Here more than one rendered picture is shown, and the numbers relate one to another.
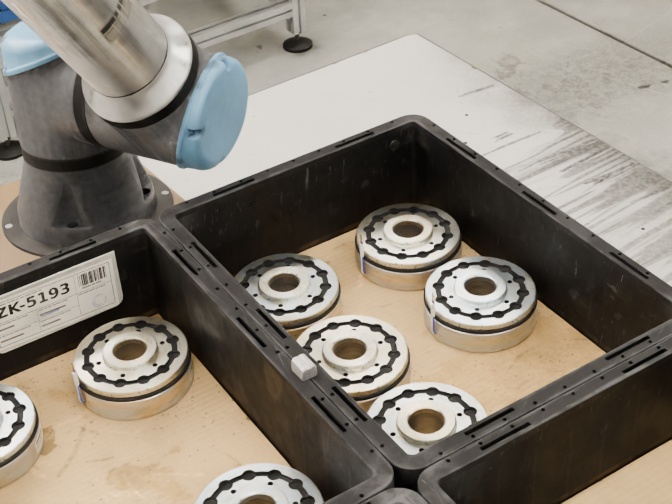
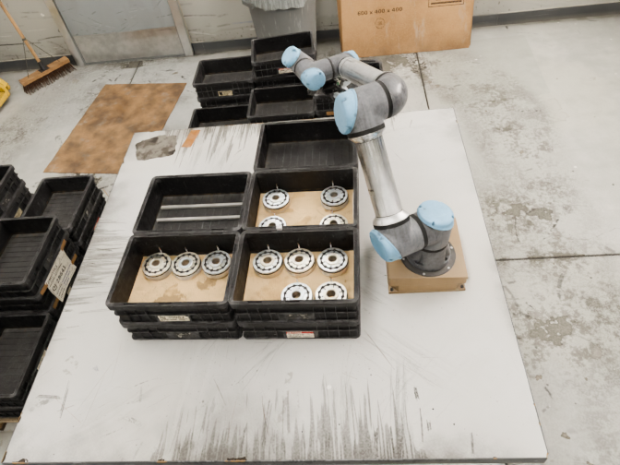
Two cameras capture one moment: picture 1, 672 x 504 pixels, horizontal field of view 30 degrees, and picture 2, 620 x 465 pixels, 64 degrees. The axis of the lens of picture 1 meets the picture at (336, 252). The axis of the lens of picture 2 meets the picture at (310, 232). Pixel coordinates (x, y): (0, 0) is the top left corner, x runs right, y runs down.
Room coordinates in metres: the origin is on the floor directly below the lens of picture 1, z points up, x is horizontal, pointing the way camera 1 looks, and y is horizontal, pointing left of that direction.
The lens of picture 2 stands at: (1.55, -0.76, 2.19)
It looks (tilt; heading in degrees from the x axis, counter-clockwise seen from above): 49 degrees down; 131
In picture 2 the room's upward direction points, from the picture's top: 10 degrees counter-clockwise
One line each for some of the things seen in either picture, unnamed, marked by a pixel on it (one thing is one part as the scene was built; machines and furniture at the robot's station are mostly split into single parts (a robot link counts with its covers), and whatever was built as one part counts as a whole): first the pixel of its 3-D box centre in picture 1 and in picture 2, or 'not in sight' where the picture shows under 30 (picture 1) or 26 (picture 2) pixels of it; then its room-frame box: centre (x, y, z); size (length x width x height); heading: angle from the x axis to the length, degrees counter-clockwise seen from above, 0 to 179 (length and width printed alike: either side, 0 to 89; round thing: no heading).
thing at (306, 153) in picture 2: not in sight; (308, 155); (0.54, 0.45, 0.87); 0.40 x 0.30 x 0.11; 31
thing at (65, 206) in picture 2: not in sight; (70, 223); (-0.74, -0.10, 0.31); 0.40 x 0.30 x 0.34; 122
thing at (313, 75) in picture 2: not in sight; (314, 73); (0.58, 0.50, 1.22); 0.11 x 0.11 x 0.08; 59
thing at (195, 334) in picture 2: not in sight; (190, 295); (0.51, -0.27, 0.76); 0.40 x 0.30 x 0.12; 31
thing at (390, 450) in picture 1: (412, 270); (295, 266); (0.85, -0.06, 0.92); 0.40 x 0.30 x 0.02; 31
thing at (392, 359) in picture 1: (350, 354); (299, 260); (0.81, -0.01, 0.86); 0.10 x 0.10 x 0.01
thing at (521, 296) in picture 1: (480, 291); (296, 295); (0.89, -0.13, 0.86); 0.10 x 0.10 x 0.01
